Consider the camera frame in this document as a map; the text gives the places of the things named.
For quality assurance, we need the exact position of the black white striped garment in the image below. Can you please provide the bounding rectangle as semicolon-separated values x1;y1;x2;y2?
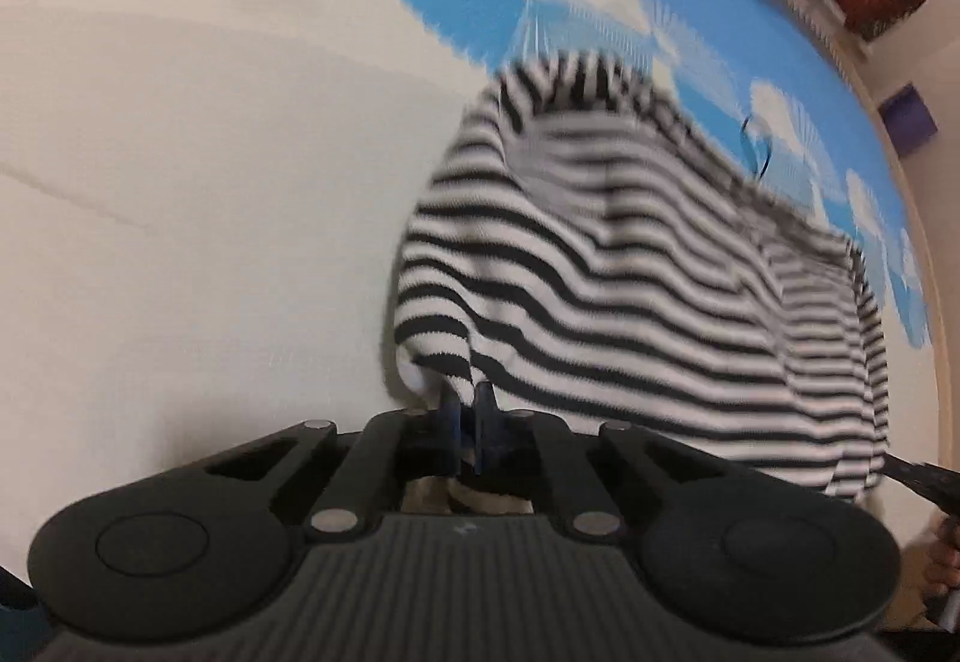
392;52;889;503

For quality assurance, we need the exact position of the purple box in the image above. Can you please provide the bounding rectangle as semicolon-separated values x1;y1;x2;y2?
878;84;939;157

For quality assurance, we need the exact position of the person's right hand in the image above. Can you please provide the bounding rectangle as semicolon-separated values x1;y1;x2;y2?
921;517;960;602

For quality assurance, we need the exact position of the blue white patterned bedsheet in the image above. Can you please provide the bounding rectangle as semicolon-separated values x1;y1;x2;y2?
2;0;940;573

